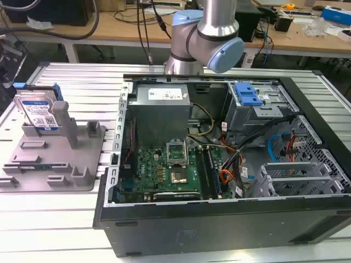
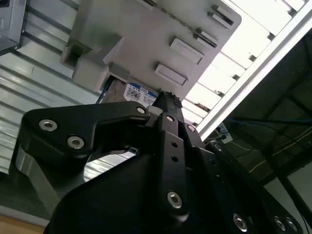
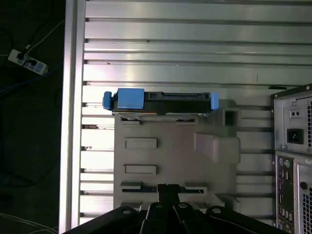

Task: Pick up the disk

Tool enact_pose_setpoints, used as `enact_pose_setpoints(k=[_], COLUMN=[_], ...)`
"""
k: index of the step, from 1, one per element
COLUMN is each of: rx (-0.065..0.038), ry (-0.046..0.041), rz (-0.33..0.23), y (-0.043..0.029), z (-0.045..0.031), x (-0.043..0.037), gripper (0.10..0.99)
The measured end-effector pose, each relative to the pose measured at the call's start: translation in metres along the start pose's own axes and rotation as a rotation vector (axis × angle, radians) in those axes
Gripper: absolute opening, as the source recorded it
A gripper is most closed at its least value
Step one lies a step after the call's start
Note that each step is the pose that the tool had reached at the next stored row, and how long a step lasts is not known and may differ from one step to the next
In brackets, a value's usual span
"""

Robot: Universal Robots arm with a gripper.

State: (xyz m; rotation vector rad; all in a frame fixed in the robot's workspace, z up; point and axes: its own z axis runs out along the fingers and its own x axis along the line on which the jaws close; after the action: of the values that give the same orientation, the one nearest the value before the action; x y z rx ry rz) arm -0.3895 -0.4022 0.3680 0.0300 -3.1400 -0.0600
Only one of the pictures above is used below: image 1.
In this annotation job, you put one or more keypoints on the wooden desk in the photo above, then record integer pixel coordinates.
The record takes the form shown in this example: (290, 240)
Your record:
(192, 30)

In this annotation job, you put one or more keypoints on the grey power supply unit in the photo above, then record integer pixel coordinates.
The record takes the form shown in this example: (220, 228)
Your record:
(160, 109)

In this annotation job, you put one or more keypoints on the grey parts rack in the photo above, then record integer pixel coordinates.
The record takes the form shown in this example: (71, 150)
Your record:
(52, 153)

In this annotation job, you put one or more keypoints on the CPU socket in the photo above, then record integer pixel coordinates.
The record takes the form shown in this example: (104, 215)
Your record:
(178, 177)

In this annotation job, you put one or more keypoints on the perforated metal drive cage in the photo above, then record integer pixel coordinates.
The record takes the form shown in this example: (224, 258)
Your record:
(301, 175)

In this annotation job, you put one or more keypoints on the black graphics card slot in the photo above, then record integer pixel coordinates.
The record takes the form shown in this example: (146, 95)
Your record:
(176, 195)

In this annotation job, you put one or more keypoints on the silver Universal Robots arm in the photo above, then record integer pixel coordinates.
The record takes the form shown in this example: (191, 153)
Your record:
(204, 33)

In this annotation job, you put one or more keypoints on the RAM stick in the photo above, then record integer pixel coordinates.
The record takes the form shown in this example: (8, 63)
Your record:
(212, 171)

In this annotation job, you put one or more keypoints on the blue disk bay latch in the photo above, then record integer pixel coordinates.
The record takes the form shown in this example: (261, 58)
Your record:
(246, 94)

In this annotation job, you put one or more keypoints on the blue white box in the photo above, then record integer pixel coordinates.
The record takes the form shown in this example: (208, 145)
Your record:
(336, 13)

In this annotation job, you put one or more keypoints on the black open PC case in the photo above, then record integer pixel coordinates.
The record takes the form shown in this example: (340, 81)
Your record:
(219, 219)

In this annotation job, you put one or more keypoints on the green motherboard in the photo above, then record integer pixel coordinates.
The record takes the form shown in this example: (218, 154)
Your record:
(170, 170)

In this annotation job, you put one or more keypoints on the silver disk bay cage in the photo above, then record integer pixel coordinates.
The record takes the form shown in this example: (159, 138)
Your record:
(260, 109)

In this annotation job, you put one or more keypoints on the black computer tower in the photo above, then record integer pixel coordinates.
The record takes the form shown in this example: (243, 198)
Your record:
(248, 19)

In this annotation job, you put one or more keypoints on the hard disk in blue carrier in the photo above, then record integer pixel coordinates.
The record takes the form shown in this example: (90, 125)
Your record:
(37, 108)

